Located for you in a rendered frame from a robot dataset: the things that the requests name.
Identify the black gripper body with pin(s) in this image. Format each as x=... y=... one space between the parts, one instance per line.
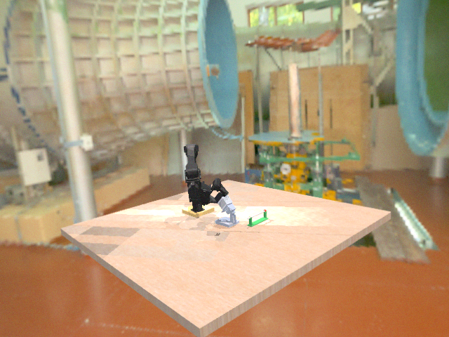
x=215 y=186

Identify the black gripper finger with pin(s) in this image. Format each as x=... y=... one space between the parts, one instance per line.
x=222 y=189
x=212 y=200

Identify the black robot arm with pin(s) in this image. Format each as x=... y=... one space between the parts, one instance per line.
x=192 y=173

